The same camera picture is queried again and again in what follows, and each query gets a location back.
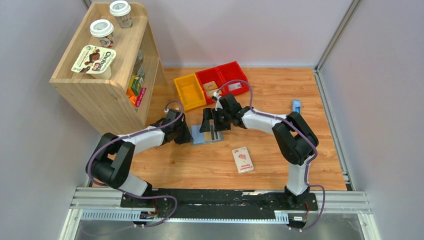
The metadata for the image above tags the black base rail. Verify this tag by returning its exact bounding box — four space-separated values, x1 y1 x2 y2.
120 188 319 218

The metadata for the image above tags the white lidded cup front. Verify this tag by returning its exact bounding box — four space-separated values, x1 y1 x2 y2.
89 19 114 48

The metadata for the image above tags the grey slotted cable duct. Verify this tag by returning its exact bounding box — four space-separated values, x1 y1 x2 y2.
80 209 289 224

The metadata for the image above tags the pink box on shelf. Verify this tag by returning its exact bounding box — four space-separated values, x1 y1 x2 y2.
135 87 147 108

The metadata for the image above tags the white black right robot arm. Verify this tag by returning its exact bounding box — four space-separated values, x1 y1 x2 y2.
199 93 319 210

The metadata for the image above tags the red plastic bin middle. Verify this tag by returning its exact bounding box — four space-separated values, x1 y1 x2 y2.
195 67 225 105

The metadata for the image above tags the blue toothbrush package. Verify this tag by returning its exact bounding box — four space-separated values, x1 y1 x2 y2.
291 99 302 114

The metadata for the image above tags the grey credit card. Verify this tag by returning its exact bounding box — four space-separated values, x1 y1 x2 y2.
228 82 243 91

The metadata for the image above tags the white lidded cup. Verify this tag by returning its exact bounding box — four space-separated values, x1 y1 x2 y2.
109 0 133 29
89 19 114 48

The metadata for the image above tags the gold credit card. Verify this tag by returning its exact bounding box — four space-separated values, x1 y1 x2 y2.
203 132 216 142

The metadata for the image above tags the wooden shelf unit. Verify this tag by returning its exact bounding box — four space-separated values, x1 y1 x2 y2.
49 1 166 135

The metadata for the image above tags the red plastic bin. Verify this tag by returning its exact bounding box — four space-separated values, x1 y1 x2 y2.
217 61 249 96
195 67 225 105

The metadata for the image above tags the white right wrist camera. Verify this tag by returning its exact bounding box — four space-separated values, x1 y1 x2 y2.
212 91 223 111

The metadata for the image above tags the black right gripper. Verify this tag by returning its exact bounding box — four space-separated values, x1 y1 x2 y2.
199 108 232 133

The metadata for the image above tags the white sponge packet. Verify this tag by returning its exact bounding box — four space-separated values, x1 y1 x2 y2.
231 147 254 174

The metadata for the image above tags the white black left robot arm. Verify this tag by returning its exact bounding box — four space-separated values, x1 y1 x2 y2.
85 109 192 208

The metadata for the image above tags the green box on shelf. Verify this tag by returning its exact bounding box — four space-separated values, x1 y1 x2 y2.
129 75 144 96

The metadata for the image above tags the yellow plastic bin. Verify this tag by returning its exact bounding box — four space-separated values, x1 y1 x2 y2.
173 73 207 112

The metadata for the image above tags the orange box on shelf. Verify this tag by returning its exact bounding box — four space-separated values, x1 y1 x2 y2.
126 88 138 107

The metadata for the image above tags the white lidded cup back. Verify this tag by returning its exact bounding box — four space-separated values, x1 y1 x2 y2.
109 0 133 29

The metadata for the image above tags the red plastic bin right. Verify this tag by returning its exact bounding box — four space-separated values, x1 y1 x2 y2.
217 61 249 96

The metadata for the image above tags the grey leather card holder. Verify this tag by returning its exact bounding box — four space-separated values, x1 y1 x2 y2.
190 123 224 146

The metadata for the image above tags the Chobani yogurt cup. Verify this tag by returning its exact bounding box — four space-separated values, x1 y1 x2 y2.
71 45 117 80

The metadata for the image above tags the clear jar on shelf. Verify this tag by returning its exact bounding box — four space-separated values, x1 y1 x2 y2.
132 49 145 79

